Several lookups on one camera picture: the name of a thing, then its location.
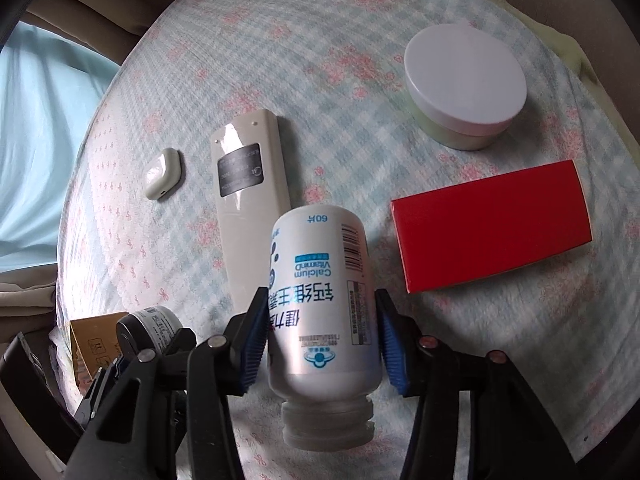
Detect white supplement bottle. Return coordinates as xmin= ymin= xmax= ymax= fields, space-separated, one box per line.
xmin=267 ymin=206 xmax=386 ymax=448

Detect red cardboard box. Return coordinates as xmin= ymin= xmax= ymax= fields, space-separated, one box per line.
xmin=390 ymin=160 xmax=594 ymax=295

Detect round jar with white lid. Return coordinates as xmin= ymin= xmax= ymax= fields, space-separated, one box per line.
xmin=404 ymin=24 xmax=529 ymax=152

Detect gold cardboard box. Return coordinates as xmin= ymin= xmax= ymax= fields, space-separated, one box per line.
xmin=69 ymin=311 xmax=132 ymax=395

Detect black flat case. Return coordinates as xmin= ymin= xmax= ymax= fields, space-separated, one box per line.
xmin=0 ymin=332 xmax=83 ymax=442

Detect small jar with black lid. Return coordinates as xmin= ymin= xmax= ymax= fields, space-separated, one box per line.
xmin=116 ymin=307 xmax=183 ymax=361

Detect white earbud case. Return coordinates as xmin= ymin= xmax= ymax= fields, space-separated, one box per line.
xmin=142 ymin=147 xmax=185 ymax=201

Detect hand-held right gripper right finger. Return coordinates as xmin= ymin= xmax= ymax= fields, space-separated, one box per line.
xmin=375 ymin=289 xmax=577 ymax=480

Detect floral checked blanket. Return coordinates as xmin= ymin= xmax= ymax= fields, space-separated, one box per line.
xmin=52 ymin=0 xmax=640 ymax=480

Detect light blue cloth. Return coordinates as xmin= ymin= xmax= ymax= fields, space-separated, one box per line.
xmin=0 ymin=21 xmax=121 ymax=261

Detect beige remote control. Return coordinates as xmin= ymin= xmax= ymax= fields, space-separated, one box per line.
xmin=209 ymin=112 xmax=293 ymax=312

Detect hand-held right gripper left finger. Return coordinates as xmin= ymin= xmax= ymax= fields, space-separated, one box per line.
xmin=65 ymin=287 xmax=271 ymax=480

